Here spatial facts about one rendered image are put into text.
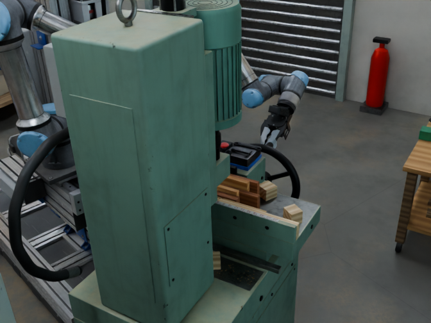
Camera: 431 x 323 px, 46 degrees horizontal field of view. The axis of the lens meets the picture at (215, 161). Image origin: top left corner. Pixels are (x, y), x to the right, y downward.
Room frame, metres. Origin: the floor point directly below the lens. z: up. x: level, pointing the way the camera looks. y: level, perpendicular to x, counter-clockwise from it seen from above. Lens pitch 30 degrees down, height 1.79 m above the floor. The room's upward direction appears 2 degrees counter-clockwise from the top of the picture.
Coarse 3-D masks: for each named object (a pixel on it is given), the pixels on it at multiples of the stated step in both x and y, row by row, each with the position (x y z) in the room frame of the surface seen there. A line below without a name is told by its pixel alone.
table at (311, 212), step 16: (272, 208) 1.26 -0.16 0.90; (304, 208) 1.25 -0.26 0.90; (320, 208) 1.26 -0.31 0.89; (224, 224) 1.20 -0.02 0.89; (304, 224) 1.17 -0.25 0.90; (240, 240) 1.17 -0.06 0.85; (256, 240) 1.15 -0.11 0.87; (272, 240) 1.12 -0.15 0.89; (304, 240) 1.16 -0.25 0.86; (288, 256) 1.09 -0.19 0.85
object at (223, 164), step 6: (222, 156) 1.28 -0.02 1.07; (228, 156) 1.29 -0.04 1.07; (216, 162) 1.25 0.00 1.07; (222, 162) 1.25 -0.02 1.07; (228, 162) 1.29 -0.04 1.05; (216, 168) 1.23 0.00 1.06; (222, 168) 1.25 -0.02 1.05; (228, 168) 1.28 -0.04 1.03; (222, 174) 1.25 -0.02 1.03; (228, 174) 1.28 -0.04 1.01; (222, 180) 1.25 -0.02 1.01
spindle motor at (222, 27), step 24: (192, 0) 1.30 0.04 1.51; (216, 0) 1.29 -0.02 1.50; (216, 24) 1.19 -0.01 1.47; (240, 24) 1.24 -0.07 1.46; (216, 48) 1.19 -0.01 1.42; (240, 48) 1.25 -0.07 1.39; (216, 72) 1.19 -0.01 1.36; (240, 72) 1.25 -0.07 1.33; (216, 96) 1.19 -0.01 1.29; (240, 96) 1.24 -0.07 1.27; (216, 120) 1.19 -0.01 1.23; (240, 120) 1.24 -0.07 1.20
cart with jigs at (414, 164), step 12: (420, 132) 2.36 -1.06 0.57; (420, 144) 2.31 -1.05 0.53; (420, 156) 2.18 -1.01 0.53; (408, 168) 2.08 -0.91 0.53; (420, 168) 2.07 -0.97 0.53; (408, 180) 2.09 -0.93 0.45; (420, 180) 2.51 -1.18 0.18; (408, 192) 2.09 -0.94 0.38; (420, 192) 2.38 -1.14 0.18; (408, 204) 2.08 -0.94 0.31; (420, 204) 2.27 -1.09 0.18; (408, 216) 2.08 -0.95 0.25; (420, 216) 2.16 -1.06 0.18; (408, 228) 2.08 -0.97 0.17; (420, 228) 2.06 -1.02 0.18; (396, 240) 2.09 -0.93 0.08
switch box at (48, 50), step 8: (48, 48) 1.03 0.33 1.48; (48, 56) 1.04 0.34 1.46; (48, 64) 1.04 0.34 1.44; (48, 72) 1.04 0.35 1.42; (56, 72) 1.03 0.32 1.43; (56, 80) 1.03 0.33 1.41; (56, 88) 1.03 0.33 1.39; (56, 96) 1.04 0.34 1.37; (56, 104) 1.04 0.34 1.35; (56, 112) 1.04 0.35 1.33; (64, 112) 1.03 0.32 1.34
